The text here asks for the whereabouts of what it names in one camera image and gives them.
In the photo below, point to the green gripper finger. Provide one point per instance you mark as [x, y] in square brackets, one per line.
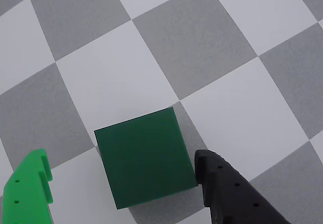
[25, 196]

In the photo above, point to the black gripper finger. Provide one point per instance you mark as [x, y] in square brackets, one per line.
[232, 196]

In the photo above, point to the dark green cube dice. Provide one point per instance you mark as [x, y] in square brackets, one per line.
[143, 158]

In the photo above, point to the grey white checkerboard mat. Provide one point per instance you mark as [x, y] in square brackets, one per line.
[176, 57]

